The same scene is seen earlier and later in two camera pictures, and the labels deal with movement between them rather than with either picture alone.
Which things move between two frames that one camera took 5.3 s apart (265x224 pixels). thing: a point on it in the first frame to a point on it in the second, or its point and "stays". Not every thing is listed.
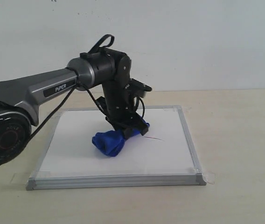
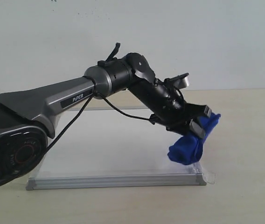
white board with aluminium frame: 163,157 stays
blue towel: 110,143 to 187,149
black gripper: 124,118 to 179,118
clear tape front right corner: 209,177 stays
